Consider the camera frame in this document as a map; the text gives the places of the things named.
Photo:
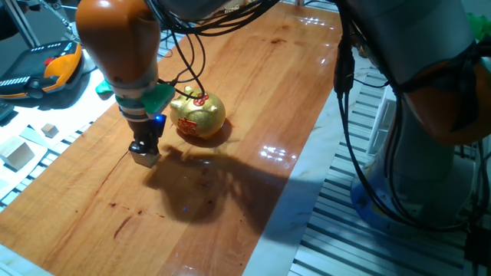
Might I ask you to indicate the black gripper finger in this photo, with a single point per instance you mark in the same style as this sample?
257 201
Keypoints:
152 149
136 147

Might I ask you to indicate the white marble pattern sheet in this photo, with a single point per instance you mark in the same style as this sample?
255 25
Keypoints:
291 230

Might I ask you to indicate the orange wood grain board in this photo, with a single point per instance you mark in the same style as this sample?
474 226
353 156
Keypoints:
115 211

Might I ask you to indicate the green cloth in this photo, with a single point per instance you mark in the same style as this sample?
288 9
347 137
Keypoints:
479 27

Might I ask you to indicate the pale wooden cube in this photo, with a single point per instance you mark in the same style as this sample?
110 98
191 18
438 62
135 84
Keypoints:
145 161

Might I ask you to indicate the tiny wooden cube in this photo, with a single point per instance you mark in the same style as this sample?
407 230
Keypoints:
50 130

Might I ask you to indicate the slanted aluminium pole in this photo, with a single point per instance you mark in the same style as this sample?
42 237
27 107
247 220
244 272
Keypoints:
21 23

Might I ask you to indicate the black orange teach pendant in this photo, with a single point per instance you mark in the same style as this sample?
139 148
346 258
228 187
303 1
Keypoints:
38 65

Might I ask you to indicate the large pale wooden block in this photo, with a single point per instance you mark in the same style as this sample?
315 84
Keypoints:
15 152

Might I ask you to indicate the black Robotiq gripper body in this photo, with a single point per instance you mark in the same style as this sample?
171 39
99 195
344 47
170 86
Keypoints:
147 130

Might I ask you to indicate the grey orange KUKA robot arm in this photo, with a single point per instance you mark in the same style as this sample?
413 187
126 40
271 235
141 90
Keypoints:
115 38

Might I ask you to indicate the forearm in black sleeve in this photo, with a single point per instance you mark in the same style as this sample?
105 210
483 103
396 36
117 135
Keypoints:
9 27

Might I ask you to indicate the golden piggy bank red print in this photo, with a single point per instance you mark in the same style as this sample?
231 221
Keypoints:
203 119

